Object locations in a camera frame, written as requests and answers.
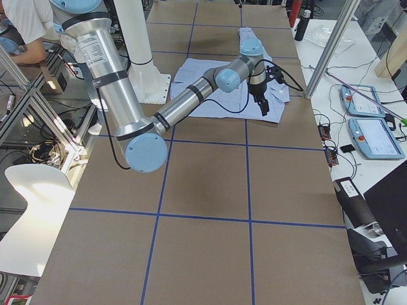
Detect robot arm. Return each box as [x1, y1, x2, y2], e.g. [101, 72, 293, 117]
[50, 1, 268, 173]

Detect red bottle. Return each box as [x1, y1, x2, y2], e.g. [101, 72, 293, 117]
[289, 0, 303, 28]

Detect far teach pendant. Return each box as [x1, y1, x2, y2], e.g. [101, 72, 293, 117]
[340, 84, 385, 118]

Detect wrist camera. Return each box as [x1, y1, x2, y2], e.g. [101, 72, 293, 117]
[265, 65, 286, 84]

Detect clear plastic bag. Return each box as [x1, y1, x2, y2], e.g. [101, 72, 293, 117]
[305, 25, 355, 55]

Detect near teach pendant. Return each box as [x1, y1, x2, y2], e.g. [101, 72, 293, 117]
[348, 118, 405, 160]

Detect teach pendant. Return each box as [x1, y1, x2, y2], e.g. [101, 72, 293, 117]
[340, 84, 385, 118]
[348, 118, 405, 160]

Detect brown table mat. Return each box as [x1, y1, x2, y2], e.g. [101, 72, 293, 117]
[30, 3, 367, 305]

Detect white chair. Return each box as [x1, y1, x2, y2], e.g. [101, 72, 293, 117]
[1, 164, 75, 277]

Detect black water bottle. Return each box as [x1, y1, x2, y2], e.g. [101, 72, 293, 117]
[294, 10, 312, 41]

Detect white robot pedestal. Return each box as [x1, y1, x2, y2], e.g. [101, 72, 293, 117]
[114, 0, 171, 104]

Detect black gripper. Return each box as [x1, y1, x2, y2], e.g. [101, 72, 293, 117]
[249, 82, 269, 116]

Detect light blue striped shirt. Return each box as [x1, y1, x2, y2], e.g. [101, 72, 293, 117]
[170, 27, 291, 124]

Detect standing person in jeans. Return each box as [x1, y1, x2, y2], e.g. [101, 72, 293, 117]
[1, 0, 60, 64]

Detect green handled reacher stick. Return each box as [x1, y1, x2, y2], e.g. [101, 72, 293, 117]
[324, 70, 407, 126]

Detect grey aluminium frame post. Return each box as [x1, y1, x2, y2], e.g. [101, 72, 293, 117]
[304, 0, 360, 99]

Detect black monitor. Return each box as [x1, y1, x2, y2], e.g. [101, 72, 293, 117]
[364, 162, 406, 254]

